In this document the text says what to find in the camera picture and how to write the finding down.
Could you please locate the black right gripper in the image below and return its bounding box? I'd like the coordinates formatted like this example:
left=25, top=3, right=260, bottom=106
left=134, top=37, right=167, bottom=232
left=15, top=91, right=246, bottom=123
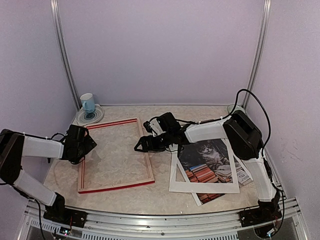
left=134, top=130, right=173, bottom=153

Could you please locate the red wooden picture frame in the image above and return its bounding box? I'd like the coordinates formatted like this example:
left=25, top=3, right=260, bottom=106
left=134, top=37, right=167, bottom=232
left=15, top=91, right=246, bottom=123
left=77, top=117, right=155, bottom=194

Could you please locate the white photo mat board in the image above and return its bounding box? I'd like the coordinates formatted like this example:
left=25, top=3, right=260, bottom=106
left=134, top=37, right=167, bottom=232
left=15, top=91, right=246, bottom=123
left=169, top=138, right=240, bottom=194

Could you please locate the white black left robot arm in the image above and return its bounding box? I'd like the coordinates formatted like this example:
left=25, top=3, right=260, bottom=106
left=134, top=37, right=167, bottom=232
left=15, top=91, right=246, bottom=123
left=0, top=124, right=97, bottom=223

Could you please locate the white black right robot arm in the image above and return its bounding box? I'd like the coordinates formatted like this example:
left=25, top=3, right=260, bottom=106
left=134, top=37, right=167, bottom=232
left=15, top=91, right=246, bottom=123
left=134, top=107, right=284, bottom=222

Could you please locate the cat and books photo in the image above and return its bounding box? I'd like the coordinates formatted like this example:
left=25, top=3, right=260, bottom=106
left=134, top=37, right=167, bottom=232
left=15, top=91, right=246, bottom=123
left=176, top=139, right=253, bottom=206

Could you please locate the white blue swirl plate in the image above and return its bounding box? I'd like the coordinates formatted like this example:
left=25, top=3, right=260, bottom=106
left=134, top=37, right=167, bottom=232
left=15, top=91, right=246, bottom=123
left=75, top=103, right=105, bottom=126

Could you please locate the light blue mug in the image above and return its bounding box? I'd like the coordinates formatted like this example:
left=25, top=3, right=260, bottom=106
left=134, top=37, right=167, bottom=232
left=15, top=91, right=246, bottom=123
left=80, top=93, right=95, bottom=114

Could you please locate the pale green ceramic bowl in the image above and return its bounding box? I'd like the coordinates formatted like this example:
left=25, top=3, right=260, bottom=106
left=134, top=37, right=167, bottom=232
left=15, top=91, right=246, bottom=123
left=227, top=104, right=246, bottom=114

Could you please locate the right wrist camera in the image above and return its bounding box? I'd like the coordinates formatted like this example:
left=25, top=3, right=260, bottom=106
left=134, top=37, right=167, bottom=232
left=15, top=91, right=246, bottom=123
left=143, top=119, right=163, bottom=137

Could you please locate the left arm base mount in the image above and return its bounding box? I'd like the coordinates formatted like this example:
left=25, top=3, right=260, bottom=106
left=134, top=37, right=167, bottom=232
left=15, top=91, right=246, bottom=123
left=43, top=193, right=88, bottom=228

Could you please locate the front aluminium rail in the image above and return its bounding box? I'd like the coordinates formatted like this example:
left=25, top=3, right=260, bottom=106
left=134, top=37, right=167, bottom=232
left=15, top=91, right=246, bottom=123
left=17, top=197, right=311, bottom=240

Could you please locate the left aluminium corner post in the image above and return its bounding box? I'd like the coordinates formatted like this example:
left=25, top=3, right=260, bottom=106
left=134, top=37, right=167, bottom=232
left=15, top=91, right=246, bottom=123
left=50, top=0, right=81, bottom=111

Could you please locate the aluminium corner post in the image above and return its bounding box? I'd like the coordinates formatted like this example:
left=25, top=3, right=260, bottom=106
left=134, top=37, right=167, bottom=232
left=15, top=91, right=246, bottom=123
left=50, top=0, right=81, bottom=111
left=243, top=0, right=272, bottom=111

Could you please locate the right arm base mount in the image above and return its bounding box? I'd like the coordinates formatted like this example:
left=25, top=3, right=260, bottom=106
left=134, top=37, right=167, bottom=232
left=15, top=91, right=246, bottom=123
left=238, top=190, right=283, bottom=227

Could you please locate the right aluminium corner post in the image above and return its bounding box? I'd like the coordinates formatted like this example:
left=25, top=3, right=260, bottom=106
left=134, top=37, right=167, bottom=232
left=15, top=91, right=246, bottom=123
left=243, top=0, right=272, bottom=111

